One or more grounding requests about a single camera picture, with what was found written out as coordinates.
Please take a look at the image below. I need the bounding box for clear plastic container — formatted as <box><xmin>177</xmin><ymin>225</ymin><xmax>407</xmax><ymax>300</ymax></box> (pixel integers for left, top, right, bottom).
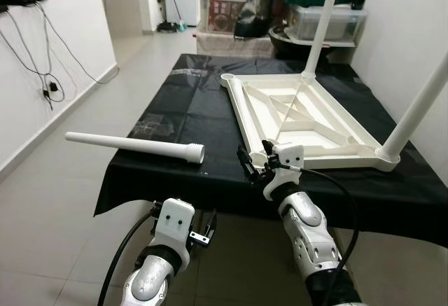
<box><xmin>288</xmin><ymin>5</ymin><xmax>368</xmax><ymax>42</ymax></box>

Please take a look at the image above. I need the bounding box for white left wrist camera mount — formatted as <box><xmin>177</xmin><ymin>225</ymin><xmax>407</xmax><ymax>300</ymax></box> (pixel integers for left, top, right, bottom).
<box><xmin>154</xmin><ymin>200</ymin><xmax>197</xmax><ymax>254</ymax></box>

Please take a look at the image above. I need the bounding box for black round basin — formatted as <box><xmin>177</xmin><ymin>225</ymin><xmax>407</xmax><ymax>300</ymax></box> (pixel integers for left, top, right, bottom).
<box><xmin>269</xmin><ymin>25</ymin><xmax>351</xmax><ymax>58</ymax></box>

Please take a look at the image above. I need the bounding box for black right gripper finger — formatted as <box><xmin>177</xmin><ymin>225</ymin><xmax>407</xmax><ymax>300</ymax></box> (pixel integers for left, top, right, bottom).
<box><xmin>237</xmin><ymin>145</ymin><xmax>256</xmax><ymax>178</ymax></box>

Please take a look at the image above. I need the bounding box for crumpled clear tape patch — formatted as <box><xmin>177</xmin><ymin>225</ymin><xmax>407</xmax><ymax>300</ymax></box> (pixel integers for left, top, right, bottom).
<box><xmin>140</xmin><ymin>113</ymin><xmax>183</xmax><ymax>135</ymax></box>

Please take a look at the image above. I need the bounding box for black wall cable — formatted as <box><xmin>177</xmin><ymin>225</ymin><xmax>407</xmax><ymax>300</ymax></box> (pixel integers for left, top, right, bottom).
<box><xmin>0</xmin><ymin>5</ymin><xmax>67</xmax><ymax>111</ymax></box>
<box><xmin>35</xmin><ymin>1</ymin><xmax>120</xmax><ymax>86</ymax></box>

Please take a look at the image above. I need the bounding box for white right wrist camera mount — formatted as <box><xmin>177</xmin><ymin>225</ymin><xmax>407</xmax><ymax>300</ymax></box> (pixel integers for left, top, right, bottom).
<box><xmin>262</xmin><ymin>144</ymin><xmax>305</xmax><ymax>198</ymax></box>

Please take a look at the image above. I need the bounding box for black tablecloth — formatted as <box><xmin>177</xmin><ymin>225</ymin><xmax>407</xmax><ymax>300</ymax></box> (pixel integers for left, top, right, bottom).
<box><xmin>94</xmin><ymin>53</ymin><xmax>448</xmax><ymax>247</ymax></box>

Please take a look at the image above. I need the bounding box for patterned bench cloth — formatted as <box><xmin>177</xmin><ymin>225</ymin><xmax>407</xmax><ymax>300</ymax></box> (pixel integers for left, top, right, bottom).
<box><xmin>196</xmin><ymin>27</ymin><xmax>277</xmax><ymax>58</ymax></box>

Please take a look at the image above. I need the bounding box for orange lid storage box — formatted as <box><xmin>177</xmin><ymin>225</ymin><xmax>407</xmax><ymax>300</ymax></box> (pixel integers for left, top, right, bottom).
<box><xmin>197</xmin><ymin>0</ymin><xmax>263</xmax><ymax>34</ymax></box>

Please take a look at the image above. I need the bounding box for floor mop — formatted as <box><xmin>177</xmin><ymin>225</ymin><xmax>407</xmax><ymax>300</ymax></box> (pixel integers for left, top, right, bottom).
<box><xmin>155</xmin><ymin>0</ymin><xmax>186</xmax><ymax>34</ymax></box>

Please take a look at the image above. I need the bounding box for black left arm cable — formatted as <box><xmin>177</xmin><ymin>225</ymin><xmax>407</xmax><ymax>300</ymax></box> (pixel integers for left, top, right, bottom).
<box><xmin>98</xmin><ymin>211</ymin><xmax>158</xmax><ymax>306</ymax></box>

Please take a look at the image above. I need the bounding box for white plastic table top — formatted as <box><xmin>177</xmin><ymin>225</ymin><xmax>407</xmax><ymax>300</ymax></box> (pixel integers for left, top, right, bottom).
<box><xmin>220</xmin><ymin>71</ymin><xmax>403</xmax><ymax>174</ymax></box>

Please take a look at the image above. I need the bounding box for long clear tape strip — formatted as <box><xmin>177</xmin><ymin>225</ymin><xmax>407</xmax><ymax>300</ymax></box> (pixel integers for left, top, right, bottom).
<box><xmin>168</xmin><ymin>68</ymin><xmax>214</xmax><ymax>79</ymax></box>

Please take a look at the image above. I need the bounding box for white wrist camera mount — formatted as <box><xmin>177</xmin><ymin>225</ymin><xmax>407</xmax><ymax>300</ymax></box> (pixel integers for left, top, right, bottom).
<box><xmin>262</xmin><ymin>144</ymin><xmax>305</xmax><ymax>198</ymax></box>
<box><xmin>154</xmin><ymin>200</ymin><xmax>197</xmax><ymax>254</ymax></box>

